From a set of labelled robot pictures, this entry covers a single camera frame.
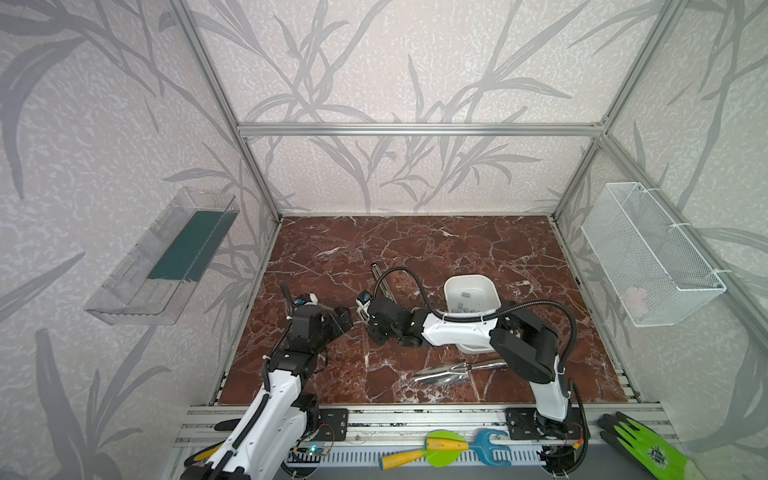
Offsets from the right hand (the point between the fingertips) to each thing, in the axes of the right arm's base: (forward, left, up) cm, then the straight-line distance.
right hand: (370, 312), depth 89 cm
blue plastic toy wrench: (-33, -29, -1) cm, 44 cm away
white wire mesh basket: (-6, -64, +30) cm, 71 cm away
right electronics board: (-35, -46, -3) cm, 59 cm away
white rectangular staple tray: (+8, -31, -4) cm, 32 cm away
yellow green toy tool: (-34, -19, -1) cm, 39 cm away
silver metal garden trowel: (-16, -24, -3) cm, 29 cm away
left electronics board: (-34, +11, -4) cm, 35 cm away
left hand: (0, +7, +4) cm, 8 cm away
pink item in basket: (-4, -68, +16) cm, 70 cm away
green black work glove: (-33, -68, -2) cm, 76 cm away
